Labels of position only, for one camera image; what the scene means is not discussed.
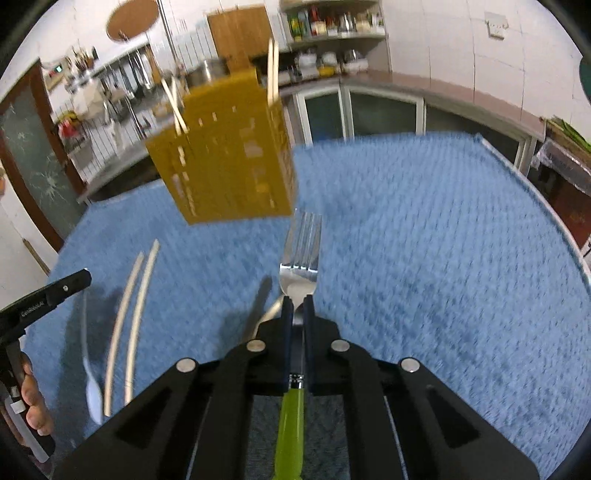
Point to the stacked white bowls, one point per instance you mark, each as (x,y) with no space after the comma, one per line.
(330,62)

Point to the metal wall rack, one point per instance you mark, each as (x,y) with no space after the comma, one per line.
(111,55)

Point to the brown frosted glass door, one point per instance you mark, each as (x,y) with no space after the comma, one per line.
(32,152)

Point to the brown cabinet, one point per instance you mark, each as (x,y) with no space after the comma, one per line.
(568,207)

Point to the wooden stick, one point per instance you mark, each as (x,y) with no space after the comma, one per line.
(37,256)

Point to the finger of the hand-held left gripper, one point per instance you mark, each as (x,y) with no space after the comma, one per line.
(69,286)

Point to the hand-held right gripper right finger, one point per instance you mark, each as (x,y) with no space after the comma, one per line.
(308,323)

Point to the wooden cutting board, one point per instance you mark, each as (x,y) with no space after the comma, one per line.
(240,32)

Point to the clear plastic sheet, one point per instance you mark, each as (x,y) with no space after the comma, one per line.
(558,159)

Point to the green round board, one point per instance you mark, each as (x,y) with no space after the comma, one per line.
(586,78)

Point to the yellow and red bags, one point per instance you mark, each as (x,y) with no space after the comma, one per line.
(70,124)

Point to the white cloth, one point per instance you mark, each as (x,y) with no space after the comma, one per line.
(90,99)

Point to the glass door base cabinets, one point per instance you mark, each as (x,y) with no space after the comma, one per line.
(383,113)

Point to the round wooden board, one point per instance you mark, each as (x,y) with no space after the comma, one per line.
(131,18)

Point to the light blue plastic spoon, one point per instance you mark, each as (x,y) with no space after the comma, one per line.
(94,397)

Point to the yellow perforated utensil holder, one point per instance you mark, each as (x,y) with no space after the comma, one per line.
(221,175)

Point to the stainless steel sink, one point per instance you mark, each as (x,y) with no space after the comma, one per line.
(115,170)

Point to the metal corner shelf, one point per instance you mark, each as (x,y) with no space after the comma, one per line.
(332,39)

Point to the dark grey metal spoon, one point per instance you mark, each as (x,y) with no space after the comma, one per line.
(272,311)

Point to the wooden chopping block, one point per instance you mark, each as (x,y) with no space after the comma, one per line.
(570,138)

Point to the blue textured blanket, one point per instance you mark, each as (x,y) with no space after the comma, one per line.
(415,254)

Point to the person's left hand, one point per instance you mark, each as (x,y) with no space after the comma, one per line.
(37,401)

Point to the steel cooking pot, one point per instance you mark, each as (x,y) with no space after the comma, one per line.
(207,71)

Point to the white wall socket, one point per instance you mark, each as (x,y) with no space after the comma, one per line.
(496,25)

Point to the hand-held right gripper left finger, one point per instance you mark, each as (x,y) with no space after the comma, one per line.
(287,323)

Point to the white timer box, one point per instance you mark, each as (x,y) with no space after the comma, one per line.
(54,69)

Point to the brown kitchen counter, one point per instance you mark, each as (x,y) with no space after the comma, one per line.
(438,92)

